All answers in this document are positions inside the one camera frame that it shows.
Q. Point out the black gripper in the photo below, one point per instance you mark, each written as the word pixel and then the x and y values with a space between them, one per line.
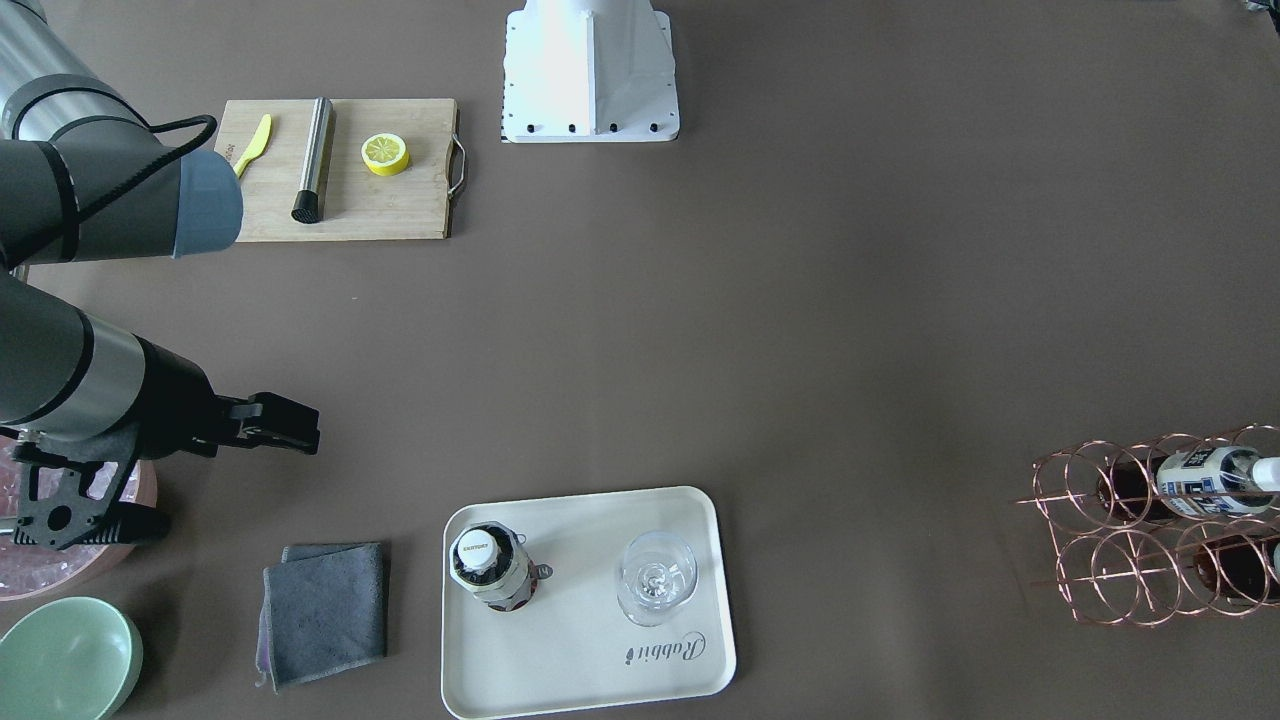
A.
pixel 175 398

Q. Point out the copper wire bottle basket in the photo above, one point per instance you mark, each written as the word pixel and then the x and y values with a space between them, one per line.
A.
pixel 1133 573

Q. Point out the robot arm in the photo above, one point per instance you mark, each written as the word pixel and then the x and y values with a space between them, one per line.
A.
pixel 86 177
pixel 85 402

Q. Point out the pink bowl with ice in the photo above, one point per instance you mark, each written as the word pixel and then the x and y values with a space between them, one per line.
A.
pixel 29 571

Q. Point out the grey folded cloth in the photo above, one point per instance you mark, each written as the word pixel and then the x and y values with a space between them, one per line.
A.
pixel 324 611

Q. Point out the green bowl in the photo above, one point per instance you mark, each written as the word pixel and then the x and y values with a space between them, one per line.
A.
pixel 74 658

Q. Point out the steel muddler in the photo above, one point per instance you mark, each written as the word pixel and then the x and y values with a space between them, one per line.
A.
pixel 309 198

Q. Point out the bamboo cutting board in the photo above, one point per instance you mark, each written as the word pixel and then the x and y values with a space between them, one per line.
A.
pixel 357 205

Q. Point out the yellow plastic knife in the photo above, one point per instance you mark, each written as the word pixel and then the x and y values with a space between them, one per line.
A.
pixel 256 147

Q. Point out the half lemon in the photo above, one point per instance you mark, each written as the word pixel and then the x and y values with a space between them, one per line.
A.
pixel 385 154

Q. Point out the cream serving tray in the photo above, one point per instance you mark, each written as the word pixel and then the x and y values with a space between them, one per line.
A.
pixel 571 647

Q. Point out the clear wine glass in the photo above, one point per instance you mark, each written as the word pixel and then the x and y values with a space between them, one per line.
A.
pixel 656 577

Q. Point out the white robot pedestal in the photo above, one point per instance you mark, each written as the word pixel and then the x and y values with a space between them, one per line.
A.
pixel 589 72

